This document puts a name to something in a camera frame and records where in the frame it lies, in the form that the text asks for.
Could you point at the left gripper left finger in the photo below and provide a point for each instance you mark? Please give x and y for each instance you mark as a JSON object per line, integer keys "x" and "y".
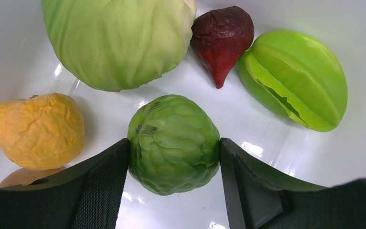
{"x": 84, "y": 196}

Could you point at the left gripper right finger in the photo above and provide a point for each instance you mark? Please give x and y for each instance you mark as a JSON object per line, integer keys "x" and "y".
{"x": 259, "y": 196}

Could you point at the orange wrinkled fruit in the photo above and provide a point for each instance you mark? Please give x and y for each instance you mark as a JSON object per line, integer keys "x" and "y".
{"x": 43, "y": 132}

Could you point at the green custard apple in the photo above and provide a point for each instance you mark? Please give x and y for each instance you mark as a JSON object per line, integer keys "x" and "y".
{"x": 174, "y": 146}

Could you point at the brown round fruit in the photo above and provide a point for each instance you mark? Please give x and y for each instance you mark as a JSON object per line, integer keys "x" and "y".
{"x": 26, "y": 176}

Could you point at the green star fruit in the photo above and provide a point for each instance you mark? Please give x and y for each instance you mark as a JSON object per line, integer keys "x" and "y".
{"x": 296, "y": 77}

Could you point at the white plastic bin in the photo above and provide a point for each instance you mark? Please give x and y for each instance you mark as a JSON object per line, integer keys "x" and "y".
{"x": 29, "y": 67}

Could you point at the green cabbage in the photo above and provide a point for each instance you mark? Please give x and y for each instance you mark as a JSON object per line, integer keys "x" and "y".
{"x": 114, "y": 45}

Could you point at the dark red fig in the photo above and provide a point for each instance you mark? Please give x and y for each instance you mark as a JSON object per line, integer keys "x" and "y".
{"x": 220, "y": 37}

